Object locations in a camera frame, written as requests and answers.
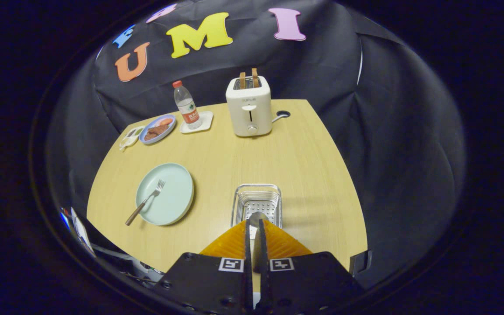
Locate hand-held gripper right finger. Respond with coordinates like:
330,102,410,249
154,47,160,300
259,219,364,315

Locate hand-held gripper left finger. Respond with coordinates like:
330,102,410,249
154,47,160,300
154,220,253,315

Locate metal spoon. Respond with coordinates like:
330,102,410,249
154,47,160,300
248,212,269,274

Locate wooden handled metal fork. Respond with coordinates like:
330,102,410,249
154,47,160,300
125,179,166,226

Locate metal drain basket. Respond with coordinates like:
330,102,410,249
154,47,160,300
231,184,283,230

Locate light green plate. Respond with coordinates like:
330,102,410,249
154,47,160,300
135,163,195,226

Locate white toaster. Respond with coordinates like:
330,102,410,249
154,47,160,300
226,76,273,137

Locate white square coaster tray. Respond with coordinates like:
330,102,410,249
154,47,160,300
179,111,214,134

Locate blue plate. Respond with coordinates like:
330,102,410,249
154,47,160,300
139,114,177,145

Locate white flat object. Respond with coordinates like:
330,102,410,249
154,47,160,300
70,208,95,256

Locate brown meat slices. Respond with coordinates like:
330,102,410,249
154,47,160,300
144,125,169,141

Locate clear water bottle red cap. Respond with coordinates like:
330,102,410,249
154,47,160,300
172,80,203,130

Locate white divided sauce dish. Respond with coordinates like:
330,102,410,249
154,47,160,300
119,126,146,151

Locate black backdrop cloth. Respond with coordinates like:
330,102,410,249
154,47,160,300
46,0,467,289

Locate black table edge bracket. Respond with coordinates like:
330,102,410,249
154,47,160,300
350,250,371,276

